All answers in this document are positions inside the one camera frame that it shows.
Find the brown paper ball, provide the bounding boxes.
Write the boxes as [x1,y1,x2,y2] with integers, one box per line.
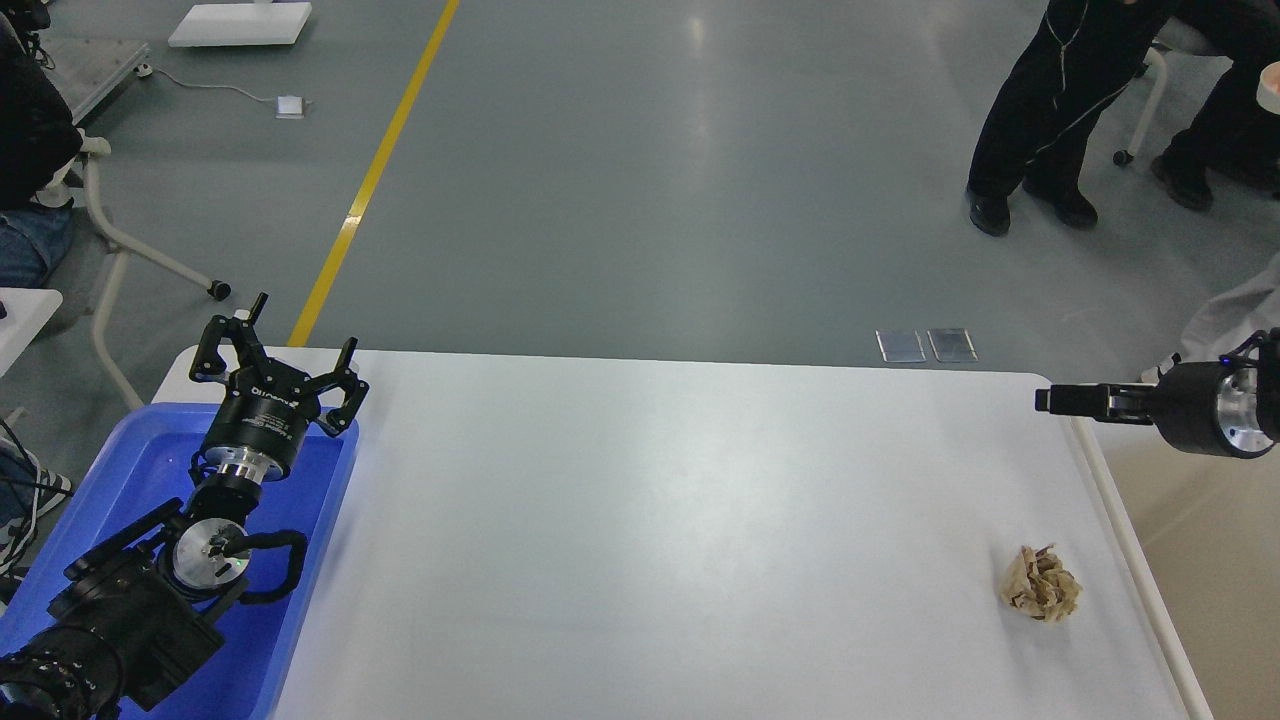
[998,544,1083,624]

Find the person in black trousers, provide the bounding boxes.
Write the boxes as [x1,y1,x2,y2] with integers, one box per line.
[965,1,1277,236]

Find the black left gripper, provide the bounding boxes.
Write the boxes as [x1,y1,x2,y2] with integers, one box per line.
[189,293,370,480]

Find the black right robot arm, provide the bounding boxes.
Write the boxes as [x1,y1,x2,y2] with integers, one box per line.
[1034,328,1279,459]

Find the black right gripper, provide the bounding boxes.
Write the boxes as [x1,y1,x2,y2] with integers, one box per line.
[1034,361,1276,459]

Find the white plastic bin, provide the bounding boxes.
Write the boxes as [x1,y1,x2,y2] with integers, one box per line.
[1082,419,1279,719]

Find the seated person in jeans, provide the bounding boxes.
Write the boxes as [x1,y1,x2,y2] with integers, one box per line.
[1,17,84,290]

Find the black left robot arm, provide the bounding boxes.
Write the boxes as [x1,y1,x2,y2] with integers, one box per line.
[3,297,369,719]

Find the right metal floor plate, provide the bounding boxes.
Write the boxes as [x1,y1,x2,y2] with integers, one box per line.
[925,328,979,363]

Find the white foam board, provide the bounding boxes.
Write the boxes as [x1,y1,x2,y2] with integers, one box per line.
[166,1,314,47]

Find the white floor cable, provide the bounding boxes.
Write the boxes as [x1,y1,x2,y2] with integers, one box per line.
[136,64,282,105]

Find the white rolling chair left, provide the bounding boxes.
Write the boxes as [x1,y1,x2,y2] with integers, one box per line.
[37,141,232,410]

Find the grey metal platform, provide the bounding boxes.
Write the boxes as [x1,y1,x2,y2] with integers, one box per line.
[42,38,151,124]

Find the left metal floor plate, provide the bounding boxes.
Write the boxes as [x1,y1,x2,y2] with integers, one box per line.
[876,329,927,364]

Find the small white floor box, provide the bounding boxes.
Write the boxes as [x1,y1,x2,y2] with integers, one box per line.
[275,95,307,120]

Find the metal floor plate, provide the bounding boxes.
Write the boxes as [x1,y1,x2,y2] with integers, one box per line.
[876,329,927,364]
[925,328,979,363]

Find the person in white suit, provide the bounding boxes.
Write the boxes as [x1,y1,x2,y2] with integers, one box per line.
[1142,61,1280,384]

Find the white side table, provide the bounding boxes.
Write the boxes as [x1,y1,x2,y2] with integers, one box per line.
[0,287,63,377]

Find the black cables at left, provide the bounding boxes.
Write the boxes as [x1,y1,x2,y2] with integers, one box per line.
[0,418,76,601]

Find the blue plastic bin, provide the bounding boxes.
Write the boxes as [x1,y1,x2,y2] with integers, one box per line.
[0,402,358,720]

